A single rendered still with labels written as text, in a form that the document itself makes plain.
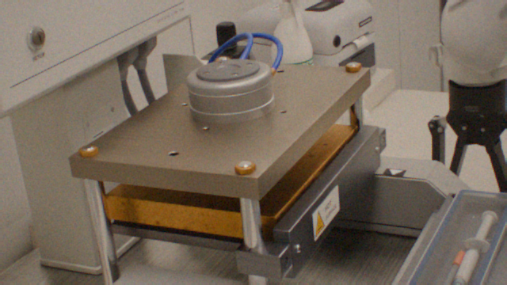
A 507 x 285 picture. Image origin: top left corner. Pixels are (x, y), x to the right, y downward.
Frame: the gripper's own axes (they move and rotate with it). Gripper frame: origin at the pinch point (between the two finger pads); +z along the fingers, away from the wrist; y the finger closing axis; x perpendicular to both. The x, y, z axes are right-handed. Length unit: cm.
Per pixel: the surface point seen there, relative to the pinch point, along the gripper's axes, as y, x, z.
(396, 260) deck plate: 2.3, -36.3, -13.4
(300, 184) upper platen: -2, -47, -26
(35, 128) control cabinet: -30, -50, -30
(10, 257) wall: -66, -28, 4
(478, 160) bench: -8.2, 28.1, 4.7
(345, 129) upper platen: -3.3, -34.2, -26.3
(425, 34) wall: -71, 177, 27
